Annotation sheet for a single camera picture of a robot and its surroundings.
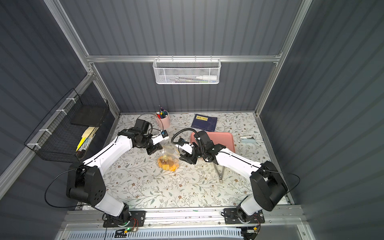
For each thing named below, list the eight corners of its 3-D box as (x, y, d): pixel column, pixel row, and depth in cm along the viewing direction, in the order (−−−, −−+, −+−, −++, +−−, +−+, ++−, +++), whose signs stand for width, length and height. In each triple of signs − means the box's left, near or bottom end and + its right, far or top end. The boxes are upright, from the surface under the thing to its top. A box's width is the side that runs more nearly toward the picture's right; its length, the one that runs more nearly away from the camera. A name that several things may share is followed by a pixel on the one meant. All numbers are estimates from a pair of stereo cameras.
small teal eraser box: (241, 143, 105) (242, 141, 103) (240, 137, 108) (241, 135, 106) (255, 143, 105) (256, 141, 103) (253, 137, 108) (254, 135, 106)
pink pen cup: (158, 131, 111) (154, 119, 100) (159, 122, 117) (156, 110, 106) (169, 131, 111) (166, 119, 100) (170, 122, 117) (168, 110, 106)
